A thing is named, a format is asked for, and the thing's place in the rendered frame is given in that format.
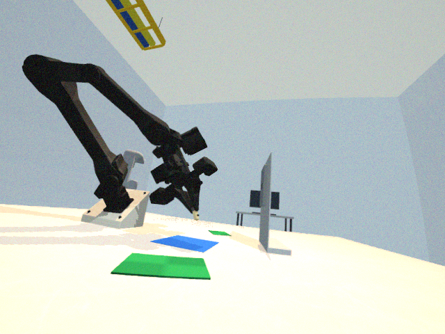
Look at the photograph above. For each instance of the green flat square pad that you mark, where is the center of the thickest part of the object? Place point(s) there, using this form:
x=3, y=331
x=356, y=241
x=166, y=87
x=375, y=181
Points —
x=163, y=266

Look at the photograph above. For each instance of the blue square mat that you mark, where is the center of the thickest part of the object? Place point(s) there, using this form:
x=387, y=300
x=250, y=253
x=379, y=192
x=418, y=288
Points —
x=190, y=243

